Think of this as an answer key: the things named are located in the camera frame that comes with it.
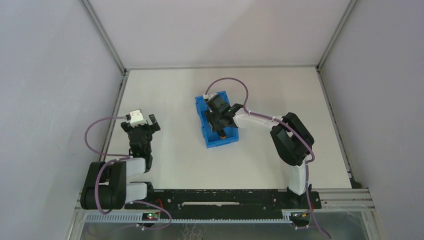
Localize orange black screwdriver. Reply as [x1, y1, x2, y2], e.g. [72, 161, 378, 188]
[218, 131, 227, 139]

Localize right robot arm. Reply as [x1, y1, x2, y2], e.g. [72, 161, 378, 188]
[202, 93, 315, 196]

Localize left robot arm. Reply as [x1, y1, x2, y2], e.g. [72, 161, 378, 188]
[80, 110, 161, 215]

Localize blue plastic bin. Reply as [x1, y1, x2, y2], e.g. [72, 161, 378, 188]
[194, 95, 239, 149]

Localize small electronics board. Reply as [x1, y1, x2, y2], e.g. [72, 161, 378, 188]
[142, 212, 160, 221]

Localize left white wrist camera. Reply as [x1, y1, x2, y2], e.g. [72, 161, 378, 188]
[126, 109, 148, 127]

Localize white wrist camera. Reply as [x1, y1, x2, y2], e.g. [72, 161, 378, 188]
[126, 109, 148, 127]
[202, 93, 217, 102]

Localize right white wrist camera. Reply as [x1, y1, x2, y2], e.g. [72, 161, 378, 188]
[202, 93, 217, 102]

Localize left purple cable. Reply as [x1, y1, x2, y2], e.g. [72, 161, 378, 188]
[84, 115, 173, 231]

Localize grey cable duct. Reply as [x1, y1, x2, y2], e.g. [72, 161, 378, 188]
[82, 211, 294, 224]

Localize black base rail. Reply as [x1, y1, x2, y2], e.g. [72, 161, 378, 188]
[124, 189, 322, 221]

